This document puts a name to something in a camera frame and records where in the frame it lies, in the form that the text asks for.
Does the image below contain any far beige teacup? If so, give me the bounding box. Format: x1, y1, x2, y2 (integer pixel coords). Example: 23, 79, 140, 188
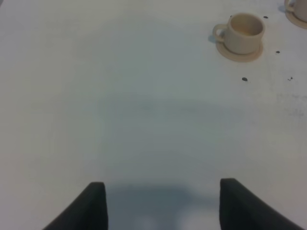
284, 0, 307, 22

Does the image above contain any near beige teacup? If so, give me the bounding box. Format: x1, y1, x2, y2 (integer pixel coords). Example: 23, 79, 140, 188
213, 13, 265, 55

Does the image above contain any beige saucer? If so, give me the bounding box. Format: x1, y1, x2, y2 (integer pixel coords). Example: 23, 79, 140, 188
215, 42, 263, 62
285, 11, 307, 29

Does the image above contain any beige teacup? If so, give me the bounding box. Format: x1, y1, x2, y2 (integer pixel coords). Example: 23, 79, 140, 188
284, 0, 307, 22
213, 13, 265, 55

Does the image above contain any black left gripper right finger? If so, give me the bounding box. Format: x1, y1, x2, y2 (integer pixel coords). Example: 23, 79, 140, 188
219, 178, 302, 230

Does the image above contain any near beige saucer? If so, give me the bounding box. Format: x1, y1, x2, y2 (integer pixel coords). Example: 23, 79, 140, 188
215, 42, 263, 62

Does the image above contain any far beige saucer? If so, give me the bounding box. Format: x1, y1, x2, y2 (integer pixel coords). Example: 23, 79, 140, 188
285, 11, 307, 29

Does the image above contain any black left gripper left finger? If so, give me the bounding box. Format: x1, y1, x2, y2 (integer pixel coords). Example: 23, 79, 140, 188
45, 182, 108, 230

